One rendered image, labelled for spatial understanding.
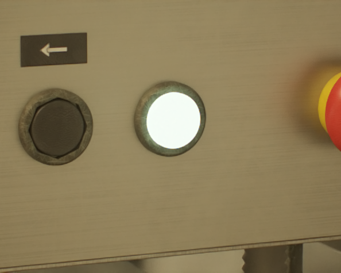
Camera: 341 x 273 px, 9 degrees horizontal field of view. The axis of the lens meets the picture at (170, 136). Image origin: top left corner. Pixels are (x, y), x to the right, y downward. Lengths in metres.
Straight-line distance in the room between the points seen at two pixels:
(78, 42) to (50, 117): 0.03
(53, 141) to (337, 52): 0.13
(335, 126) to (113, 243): 0.10
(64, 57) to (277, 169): 0.11
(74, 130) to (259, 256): 0.17
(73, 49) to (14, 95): 0.03
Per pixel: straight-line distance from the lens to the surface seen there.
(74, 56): 0.83
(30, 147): 0.82
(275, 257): 0.97
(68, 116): 0.83
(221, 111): 0.86
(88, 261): 0.85
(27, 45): 0.82
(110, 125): 0.84
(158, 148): 0.84
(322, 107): 0.87
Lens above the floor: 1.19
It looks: 10 degrees down
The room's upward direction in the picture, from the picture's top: straight up
